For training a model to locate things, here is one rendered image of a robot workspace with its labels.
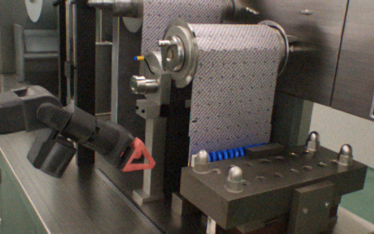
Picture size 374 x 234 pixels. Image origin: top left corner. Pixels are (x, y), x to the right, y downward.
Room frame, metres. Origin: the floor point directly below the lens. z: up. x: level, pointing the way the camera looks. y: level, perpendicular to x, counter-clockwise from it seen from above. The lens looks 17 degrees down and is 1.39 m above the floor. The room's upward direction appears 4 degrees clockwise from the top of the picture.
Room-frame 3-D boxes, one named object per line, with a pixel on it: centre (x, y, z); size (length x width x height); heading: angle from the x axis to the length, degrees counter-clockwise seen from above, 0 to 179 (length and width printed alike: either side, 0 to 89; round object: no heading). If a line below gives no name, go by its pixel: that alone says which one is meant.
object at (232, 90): (0.96, -0.11, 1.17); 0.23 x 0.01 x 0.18; 123
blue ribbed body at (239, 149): (0.94, -0.13, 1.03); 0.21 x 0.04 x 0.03; 123
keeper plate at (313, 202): (0.81, -0.28, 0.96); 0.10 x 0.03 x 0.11; 123
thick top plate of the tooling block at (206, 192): (0.88, -0.21, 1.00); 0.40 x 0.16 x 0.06; 123
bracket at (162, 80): (0.95, 0.07, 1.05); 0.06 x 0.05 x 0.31; 123
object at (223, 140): (0.96, -0.12, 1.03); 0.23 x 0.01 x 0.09; 123
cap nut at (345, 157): (0.93, -0.37, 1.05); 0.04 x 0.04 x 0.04
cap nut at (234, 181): (0.75, -0.10, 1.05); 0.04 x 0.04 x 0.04
